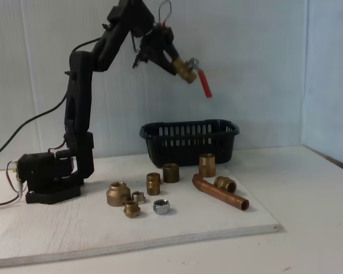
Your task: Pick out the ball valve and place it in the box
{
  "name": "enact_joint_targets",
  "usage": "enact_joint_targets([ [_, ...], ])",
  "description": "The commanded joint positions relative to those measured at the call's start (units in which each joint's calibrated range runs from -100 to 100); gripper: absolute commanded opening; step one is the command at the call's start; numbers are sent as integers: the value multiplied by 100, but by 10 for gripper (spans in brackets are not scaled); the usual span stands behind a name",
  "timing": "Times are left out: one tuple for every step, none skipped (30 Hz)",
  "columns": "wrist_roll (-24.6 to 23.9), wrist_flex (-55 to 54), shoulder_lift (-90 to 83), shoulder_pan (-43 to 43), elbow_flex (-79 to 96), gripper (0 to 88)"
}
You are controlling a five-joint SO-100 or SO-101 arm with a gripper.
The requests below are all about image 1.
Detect dark brass coupling sleeve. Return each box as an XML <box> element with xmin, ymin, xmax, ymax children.
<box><xmin>162</xmin><ymin>163</ymin><xmax>180</xmax><ymax>183</ymax></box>

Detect copper pipe piece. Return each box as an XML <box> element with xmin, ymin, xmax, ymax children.
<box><xmin>192</xmin><ymin>174</ymin><xmax>250</xmax><ymax>212</ymax></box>

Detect black slotted plastic basket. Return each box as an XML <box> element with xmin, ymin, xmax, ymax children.
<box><xmin>139</xmin><ymin>119</ymin><xmax>241</xmax><ymax>168</ymax></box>

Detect brass ball valve red handle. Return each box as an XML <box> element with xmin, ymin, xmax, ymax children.
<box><xmin>170</xmin><ymin>57</ymin><xmax>213</xmax><ymax>99</ymax></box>

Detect white cable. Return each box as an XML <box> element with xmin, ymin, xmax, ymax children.
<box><xmin>0</xmin><ymin>179</ymin><xmax>28</xmax><ymax>213</ymax></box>

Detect white wooden board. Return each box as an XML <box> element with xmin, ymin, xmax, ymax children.
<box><xmin>0</xmin><ymin>155</ymin><xmax>284</xmax><ymax>269</ymax></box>

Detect brass hex nipple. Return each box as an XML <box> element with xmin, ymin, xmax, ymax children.
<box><xmin>213</xmin><ymin>176</ymin><xmax>237</xmax><ymax>194</ymax></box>

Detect red wire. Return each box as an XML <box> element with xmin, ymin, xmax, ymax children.
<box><xmin>0</xmin><ymin>160</ymin><xmax>21</xmax><ymax>208</ymax></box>

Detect gripper servo wire bundle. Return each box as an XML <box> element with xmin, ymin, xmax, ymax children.
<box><xmin>157</xmin><ymin>0</ymin><xmax>173</xmax><ymax>26</ymax></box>

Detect small brass threaded nipple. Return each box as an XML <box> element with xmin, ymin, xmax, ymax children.
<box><xmin>123</xmin><ymin>200</ymin><xmax>140</xmax><ymax>219</ymax></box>

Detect small nickel hex nipple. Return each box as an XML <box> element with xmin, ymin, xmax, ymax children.
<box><xmin>130</xmin><ymin>191</ymin><xmax>146</xmax><ymax>205</ymax></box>

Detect large brass reducer coupling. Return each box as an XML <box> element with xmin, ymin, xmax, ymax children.
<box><xmin>106</xmin><ymin>181</ymin><xmax>131</xmax><ymax>207</ymax></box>

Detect brass hex fitting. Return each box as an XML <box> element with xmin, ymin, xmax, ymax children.
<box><xmin>145</xmin><ymin>172</ymin><xmax>161</xmax><ymax>196</ymax></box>

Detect chrome hex nut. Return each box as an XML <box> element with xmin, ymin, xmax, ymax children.
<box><xmin>152</xmin><ymin>199</ymin><xmax>171</xmax><ymax>215</ymax></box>

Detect black power cable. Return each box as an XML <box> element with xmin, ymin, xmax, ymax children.
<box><xmin>0</xmin><ymin>94</ymin><xmax>69</xmax><ymax>162</ymax></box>

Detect brass threaded sleeve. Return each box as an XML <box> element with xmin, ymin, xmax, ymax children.
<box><xmin>198</xmin><ymin>153</ymin><xmax>217</xmax><ymax>178</ymax></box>

